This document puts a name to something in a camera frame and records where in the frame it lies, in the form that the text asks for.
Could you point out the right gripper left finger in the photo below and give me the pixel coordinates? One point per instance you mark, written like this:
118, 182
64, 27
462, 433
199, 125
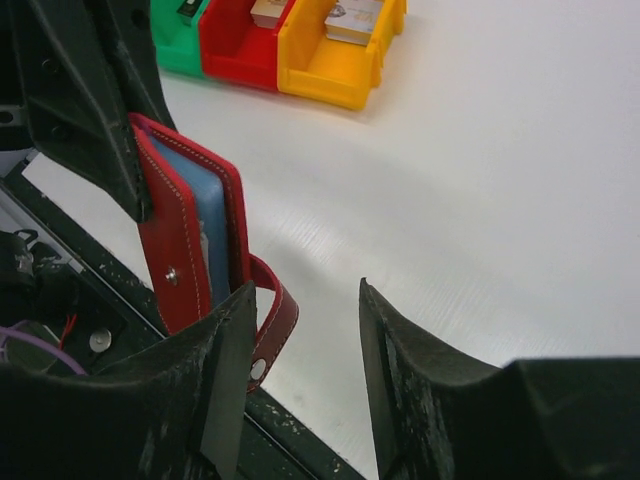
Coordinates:
171, 411

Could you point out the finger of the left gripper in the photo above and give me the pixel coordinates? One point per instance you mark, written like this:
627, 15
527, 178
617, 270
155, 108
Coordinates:
131, 52
75, 111

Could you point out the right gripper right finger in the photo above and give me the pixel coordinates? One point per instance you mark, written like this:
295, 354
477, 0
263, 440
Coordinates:
438, 413

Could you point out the red leather card holder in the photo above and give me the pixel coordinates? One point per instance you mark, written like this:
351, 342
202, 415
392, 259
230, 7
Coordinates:
196, 240

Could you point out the black card stack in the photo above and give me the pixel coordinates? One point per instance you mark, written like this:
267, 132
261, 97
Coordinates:
188, 9

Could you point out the gold card stack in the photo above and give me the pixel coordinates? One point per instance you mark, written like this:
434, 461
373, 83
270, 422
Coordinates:
267, 13

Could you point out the silver card stack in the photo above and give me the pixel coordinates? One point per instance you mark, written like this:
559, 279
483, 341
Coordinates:
352, 21

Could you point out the green plastic bin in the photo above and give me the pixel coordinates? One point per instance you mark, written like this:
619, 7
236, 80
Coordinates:
177, 45

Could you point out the red plastic bin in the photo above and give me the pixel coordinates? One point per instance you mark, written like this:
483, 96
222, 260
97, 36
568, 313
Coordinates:
234, 49

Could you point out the yellow plastic bin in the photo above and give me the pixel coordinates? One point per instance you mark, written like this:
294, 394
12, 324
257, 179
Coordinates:
311, 65

